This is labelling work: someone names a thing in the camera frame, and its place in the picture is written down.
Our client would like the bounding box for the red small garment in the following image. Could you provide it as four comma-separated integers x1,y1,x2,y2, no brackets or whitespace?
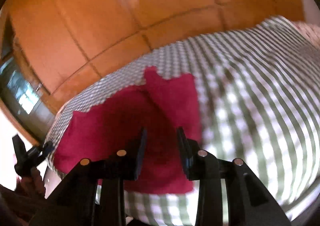
54,66,202,194

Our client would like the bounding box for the glass door with frame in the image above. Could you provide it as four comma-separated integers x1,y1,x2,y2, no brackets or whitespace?
0,16,56,142

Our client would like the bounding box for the person's left hand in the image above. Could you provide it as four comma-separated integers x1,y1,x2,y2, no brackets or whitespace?
15,168,46,199

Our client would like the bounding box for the floral pink pillow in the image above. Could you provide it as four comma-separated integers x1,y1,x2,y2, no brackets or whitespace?
293,22,320,48

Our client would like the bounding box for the green white checkered bedsheet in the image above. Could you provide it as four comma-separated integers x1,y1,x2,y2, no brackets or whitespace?
46,17,319,225

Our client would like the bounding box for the brown wooden wardrobe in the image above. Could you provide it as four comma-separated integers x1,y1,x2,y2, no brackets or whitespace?
2,0,304,112

